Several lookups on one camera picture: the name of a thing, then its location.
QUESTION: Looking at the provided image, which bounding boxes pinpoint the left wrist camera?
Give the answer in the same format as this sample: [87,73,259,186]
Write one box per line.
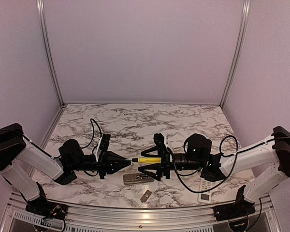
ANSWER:
[94,134,111,161]

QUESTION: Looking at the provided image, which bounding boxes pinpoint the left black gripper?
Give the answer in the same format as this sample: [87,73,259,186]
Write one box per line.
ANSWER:
[71,151,131,179]

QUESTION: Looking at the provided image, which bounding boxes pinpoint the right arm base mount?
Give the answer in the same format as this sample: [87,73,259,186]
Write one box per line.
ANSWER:
[213,185,256,221]

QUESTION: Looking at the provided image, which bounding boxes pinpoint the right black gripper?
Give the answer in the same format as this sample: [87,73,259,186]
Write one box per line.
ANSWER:
[138,145,203,182]

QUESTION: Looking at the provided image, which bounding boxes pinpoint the yellow handle screwdriver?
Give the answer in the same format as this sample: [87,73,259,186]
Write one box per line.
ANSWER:
[131,157,161,164]

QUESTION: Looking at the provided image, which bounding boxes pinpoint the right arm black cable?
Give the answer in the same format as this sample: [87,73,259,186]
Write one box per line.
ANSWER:
[169,135,239,194]

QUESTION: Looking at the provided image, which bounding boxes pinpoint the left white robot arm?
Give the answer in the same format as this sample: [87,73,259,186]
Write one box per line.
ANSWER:
[0,123,131,215]

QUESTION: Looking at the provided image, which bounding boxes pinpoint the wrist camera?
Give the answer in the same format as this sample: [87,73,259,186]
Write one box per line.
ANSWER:
[94,134,111,161]
[153,133,171,148]

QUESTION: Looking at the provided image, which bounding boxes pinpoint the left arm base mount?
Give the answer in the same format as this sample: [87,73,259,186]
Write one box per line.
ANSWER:
[26,182,68,220]

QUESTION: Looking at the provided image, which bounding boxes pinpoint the front aluminium table rail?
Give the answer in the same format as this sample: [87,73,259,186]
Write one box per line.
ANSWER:
[5,192,281,232]

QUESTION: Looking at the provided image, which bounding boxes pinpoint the white remote control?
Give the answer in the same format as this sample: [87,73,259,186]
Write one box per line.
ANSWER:
[198,178,213,203]
[123,173,155,185]

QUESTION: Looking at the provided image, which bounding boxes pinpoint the right aluminium frame post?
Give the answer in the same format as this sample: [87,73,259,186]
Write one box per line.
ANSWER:
[219,0,251,109]

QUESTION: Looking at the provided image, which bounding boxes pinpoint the aluminium frame post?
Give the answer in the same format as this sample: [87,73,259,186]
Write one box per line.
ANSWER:
[219,0,251,109]
[36,0,65,108]

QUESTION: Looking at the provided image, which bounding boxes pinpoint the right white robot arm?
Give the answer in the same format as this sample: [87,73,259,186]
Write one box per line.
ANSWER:
[132,126,290,217]

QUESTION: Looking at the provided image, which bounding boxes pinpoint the grey battery compartment cover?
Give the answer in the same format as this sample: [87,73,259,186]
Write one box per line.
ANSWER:
[140,190,152,203]

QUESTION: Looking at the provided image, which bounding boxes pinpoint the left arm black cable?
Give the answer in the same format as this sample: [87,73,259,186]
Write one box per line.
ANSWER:
[81,118,102,149]

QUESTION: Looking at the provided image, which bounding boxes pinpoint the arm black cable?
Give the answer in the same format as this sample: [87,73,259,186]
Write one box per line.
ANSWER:
[169,135,239,194]
[81,118,102,149]

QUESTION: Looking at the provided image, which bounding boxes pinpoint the left aluminium frame post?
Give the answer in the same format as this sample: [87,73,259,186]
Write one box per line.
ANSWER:
[36,0,65,108]

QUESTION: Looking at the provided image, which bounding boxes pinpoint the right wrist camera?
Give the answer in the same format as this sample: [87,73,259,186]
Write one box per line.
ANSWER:
[153,133,171,148]

